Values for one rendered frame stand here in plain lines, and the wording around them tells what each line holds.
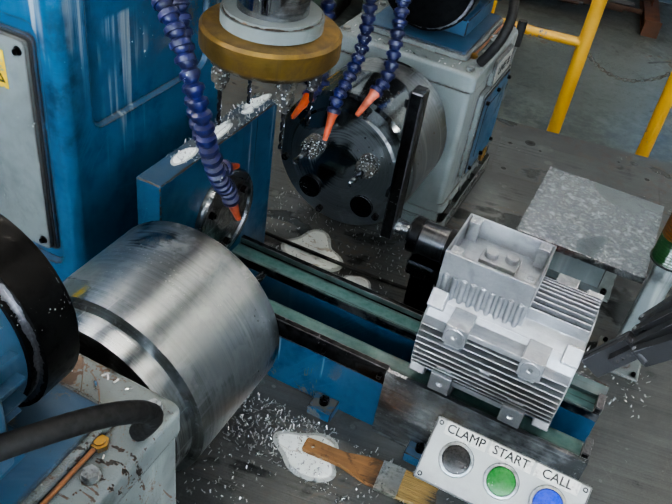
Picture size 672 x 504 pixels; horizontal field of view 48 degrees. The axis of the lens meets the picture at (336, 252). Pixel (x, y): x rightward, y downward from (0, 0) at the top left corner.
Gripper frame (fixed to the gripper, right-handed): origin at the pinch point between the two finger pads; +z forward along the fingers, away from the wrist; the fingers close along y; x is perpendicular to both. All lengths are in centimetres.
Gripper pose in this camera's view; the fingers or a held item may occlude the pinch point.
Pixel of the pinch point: (613, 354)
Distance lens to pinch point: 96.9
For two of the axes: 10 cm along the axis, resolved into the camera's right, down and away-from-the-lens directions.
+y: -4.5, 5.2, -7.3
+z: -5.5, 4.8, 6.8
